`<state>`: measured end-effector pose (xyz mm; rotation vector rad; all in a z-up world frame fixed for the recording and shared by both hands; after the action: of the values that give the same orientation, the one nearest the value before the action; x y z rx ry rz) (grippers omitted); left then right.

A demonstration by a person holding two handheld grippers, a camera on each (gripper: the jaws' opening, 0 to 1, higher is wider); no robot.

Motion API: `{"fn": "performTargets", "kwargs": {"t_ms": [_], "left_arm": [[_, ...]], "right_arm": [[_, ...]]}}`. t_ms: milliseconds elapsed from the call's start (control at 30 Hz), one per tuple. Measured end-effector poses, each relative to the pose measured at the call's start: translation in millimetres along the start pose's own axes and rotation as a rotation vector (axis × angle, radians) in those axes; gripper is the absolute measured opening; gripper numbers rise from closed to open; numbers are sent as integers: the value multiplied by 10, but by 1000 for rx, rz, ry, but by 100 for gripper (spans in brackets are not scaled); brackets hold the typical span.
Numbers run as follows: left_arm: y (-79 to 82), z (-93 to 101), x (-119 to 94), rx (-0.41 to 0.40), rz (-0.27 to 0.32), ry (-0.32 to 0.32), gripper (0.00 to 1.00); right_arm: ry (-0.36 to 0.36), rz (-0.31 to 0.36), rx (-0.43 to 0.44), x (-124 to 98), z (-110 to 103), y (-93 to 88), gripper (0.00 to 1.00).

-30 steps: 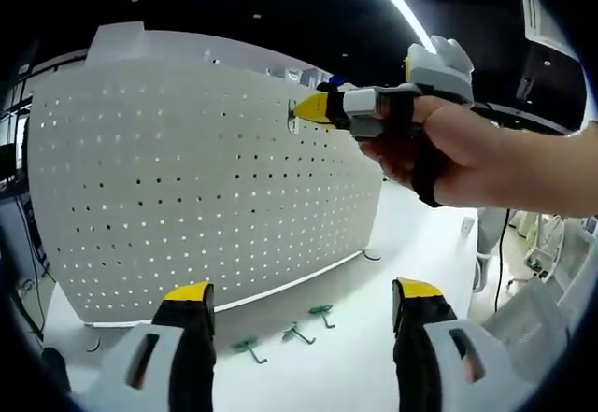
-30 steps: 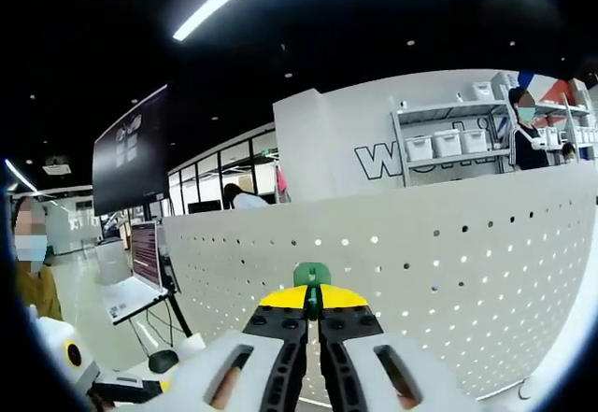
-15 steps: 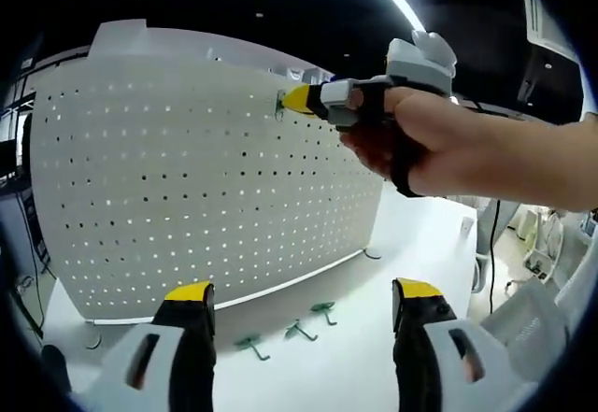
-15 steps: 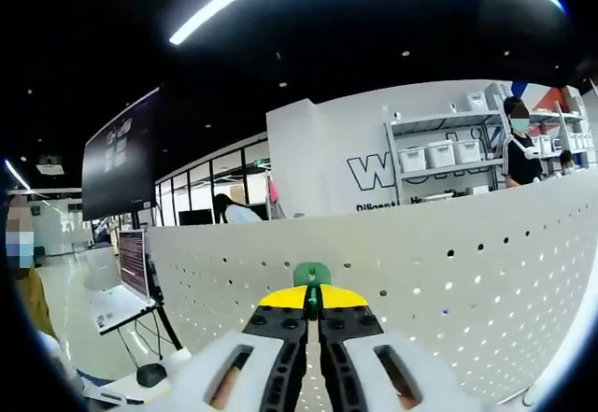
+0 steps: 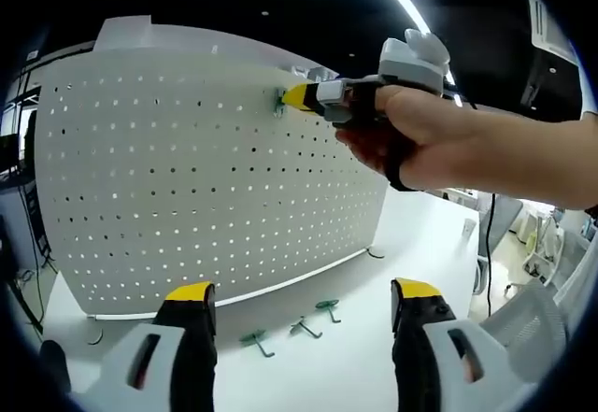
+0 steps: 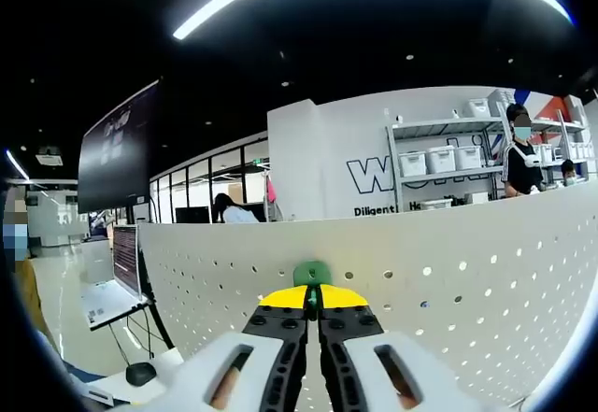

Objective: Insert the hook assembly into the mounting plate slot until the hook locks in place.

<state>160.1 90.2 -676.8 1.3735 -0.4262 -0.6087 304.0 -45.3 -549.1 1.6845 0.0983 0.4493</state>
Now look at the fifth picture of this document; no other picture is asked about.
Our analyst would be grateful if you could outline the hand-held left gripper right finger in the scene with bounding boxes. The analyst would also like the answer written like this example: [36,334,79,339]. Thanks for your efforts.
[391,277,515,412]

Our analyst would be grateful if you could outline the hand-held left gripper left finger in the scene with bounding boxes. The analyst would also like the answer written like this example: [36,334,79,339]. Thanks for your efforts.
[95,280,219,412]

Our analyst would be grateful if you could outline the green hook assembly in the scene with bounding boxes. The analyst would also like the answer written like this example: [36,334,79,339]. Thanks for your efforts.
[272,87,290,120]
[288,316,324,339]
[315,299,343,324]
[239,331,277,360]

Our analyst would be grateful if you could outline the white perforated mounting plate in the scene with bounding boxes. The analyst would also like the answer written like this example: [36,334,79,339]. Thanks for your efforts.
[34,47,390,347]

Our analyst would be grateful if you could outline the person's right hand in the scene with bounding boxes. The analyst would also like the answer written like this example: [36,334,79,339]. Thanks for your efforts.
[335,85,469,193]

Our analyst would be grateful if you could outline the white storage shelf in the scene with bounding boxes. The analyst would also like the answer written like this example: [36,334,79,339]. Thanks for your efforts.
[289,63,341,82]

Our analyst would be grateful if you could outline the grey mesh office chair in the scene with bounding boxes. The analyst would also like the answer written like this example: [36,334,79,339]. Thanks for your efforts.
[478,285,578,385]

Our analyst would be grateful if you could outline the black computer mouse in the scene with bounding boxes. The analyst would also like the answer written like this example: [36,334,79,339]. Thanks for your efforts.
[39,339,71,394]

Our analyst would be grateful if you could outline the ceiling air conditioner unit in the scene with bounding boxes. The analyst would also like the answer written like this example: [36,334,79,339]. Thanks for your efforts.
[525,0,583,61]

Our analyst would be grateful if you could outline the white partition panel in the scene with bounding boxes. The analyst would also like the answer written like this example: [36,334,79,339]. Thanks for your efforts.
[94,16,337,81]

